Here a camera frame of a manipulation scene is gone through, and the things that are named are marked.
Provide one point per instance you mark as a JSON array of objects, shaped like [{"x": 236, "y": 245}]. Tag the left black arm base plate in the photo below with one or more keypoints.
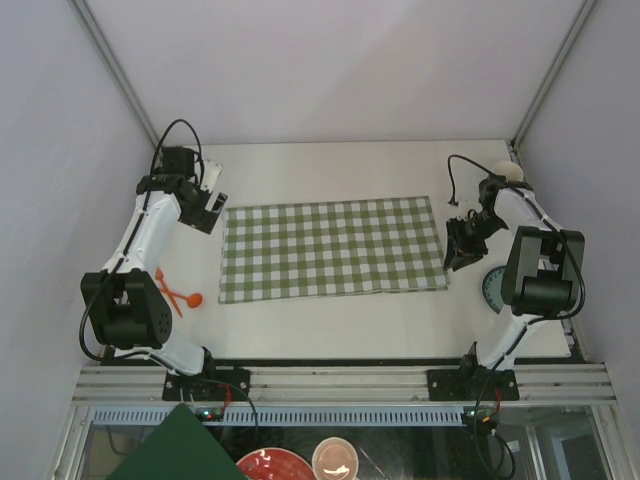
[{"x": 221, "y": 385}]

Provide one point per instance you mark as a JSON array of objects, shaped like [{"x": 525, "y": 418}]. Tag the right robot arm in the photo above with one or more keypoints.
[{"x": 542, "y": 279}]

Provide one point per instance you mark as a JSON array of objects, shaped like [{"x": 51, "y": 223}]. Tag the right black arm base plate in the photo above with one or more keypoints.
[{"x": 456, "y": 385}]

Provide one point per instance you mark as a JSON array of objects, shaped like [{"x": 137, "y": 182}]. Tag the red plate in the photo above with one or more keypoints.
[{"x": 273, "y": 463}]

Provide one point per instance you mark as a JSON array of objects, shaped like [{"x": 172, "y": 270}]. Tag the orange plastic spoon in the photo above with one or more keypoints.
[{"x": 192, "y": 301}]

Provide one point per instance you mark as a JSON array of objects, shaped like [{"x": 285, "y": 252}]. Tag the perforated grey cable tray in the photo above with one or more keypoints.
[{"x": 291, "y": 416}]

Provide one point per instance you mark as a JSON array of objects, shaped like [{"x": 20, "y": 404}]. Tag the aluminium frame rail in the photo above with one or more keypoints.
[{"x": 538, "y": 385}]

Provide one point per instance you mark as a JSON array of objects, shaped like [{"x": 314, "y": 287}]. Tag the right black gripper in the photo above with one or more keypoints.
[{"x": 460, "y": 250}]

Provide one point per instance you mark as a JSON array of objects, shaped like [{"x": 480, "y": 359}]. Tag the pink bowl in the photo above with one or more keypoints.
[{"x": 335, "y": 458}]

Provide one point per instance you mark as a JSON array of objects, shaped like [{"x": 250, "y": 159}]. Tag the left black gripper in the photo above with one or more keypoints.
[{"x": 203, "y": 220}]

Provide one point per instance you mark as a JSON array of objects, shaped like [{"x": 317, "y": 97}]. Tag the orange plastic fork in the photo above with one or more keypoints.
[{"x": 159, "y": 277}]

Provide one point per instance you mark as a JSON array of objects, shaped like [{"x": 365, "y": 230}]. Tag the green white checkered cloth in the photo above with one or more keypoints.
[{"x": 325, "y": 249}]

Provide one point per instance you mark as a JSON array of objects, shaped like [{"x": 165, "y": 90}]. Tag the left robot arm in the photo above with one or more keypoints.
[{"x": 123, "y": 304}]

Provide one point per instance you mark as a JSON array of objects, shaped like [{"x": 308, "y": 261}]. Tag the green board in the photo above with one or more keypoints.
[{"x": 179, "y": 448}]

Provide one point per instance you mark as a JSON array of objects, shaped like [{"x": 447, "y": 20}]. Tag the blue patterned plate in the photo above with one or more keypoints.
[{"x": 491, "y": 288}]

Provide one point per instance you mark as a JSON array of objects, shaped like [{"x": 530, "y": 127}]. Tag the light blue mug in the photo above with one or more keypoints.
[{"x": 510, "y": 170}]

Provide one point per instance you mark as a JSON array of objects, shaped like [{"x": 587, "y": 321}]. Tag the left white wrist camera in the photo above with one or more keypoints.
[{"x": 210, "y": 175}]

